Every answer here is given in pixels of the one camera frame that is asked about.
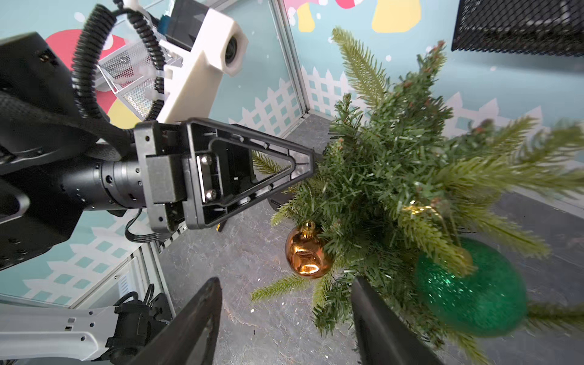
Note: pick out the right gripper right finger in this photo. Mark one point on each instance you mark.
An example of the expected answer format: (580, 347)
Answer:
(382, 338)

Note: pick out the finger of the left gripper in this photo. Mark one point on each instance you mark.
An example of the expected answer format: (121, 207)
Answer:
(230, 168)

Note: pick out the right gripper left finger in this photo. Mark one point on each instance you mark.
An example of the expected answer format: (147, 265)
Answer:
(191, 337)

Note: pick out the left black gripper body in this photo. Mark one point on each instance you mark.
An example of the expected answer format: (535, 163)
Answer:
(161, 148)

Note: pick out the green glitter ball ornament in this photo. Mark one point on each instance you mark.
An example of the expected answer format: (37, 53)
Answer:
(490, 302)

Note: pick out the copper shiny ball ornament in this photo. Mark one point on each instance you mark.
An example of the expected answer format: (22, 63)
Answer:
(305, 252)

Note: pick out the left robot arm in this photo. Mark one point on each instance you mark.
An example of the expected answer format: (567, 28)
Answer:
(61, 156)

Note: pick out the small green christmas tree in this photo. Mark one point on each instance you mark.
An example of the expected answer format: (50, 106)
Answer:
(391, 187)

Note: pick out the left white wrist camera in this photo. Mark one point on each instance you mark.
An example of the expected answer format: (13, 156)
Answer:
(211, 45)

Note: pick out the white wire wall basket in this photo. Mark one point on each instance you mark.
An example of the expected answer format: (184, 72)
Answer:
(123, 82)

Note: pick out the black wire mesh basket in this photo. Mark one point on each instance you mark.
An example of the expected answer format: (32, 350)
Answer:
(534, 27)

